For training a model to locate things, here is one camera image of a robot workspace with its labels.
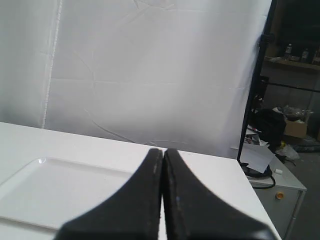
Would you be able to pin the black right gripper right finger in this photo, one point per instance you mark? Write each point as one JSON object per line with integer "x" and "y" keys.
{"x": 193, "y": 212}

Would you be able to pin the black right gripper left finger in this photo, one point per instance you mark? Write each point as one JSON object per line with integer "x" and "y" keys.
{"x": 131, "y": 213}

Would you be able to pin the white paper sheet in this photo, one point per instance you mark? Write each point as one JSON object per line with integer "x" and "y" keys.
{"x": 257, "y": 157}

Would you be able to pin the white plastic tray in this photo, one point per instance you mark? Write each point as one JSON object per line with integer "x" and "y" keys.
{"x": 47, "y": 192}

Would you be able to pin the grey metal cabinet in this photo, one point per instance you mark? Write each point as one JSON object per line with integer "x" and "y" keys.
{"x": 283, "y": 201}

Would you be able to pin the black bag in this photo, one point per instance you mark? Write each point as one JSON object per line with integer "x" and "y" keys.
{"x": 271, "y": 125}

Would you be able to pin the cardboard box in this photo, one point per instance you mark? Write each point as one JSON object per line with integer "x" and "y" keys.
{"x": 295, "y": 129}

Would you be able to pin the white backdrop curtain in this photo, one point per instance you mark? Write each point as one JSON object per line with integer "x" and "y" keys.
{"x": 167, "y": 73}

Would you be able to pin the wooden shelf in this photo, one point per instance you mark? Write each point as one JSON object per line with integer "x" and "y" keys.
{"x": 301, "y": 65}

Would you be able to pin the black backdrop stand pole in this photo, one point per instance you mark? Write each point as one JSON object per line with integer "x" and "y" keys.
{"x": 264, "y": 40}

